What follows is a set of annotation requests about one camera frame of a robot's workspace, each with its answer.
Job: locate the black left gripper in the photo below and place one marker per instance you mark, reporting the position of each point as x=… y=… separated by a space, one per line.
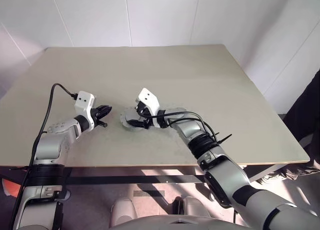
x=98 y=119

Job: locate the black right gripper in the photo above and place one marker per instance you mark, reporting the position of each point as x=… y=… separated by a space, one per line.
x=147 y=117

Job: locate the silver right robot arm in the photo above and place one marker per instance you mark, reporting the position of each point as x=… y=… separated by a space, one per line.
x=225 y=170

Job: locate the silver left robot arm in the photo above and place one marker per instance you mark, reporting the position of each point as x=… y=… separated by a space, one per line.
x=47 y=147

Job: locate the black table crossbar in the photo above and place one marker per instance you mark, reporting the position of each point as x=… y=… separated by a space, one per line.
x=125 y=179

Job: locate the gray left robot foot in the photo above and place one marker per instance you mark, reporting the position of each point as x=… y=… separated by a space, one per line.
x=123 y=210

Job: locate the gray robot foot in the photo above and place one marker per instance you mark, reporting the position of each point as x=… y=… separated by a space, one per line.
x=193 y=206
x=123 y=210

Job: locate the gray right robot foot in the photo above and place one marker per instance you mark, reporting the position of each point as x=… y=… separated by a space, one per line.
x=193 y=206

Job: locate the gray robot torso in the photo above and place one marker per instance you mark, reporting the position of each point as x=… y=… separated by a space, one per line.
x=175 y=223

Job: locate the orange object under table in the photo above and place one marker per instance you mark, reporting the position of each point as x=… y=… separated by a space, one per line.
x=10 y=187

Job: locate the person in black clothes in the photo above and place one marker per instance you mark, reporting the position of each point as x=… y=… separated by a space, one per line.
x=310 y=102

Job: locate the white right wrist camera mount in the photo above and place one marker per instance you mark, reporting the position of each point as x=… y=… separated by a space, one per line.
x=147 y=96

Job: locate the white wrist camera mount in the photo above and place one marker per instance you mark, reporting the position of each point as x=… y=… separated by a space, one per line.
x=83 y=99
x=147 y=96

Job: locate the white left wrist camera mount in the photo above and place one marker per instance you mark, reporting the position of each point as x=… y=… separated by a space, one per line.
x=83 y=99

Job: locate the gray table frame bar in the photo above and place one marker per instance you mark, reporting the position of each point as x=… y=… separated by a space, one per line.
x=265 y=172

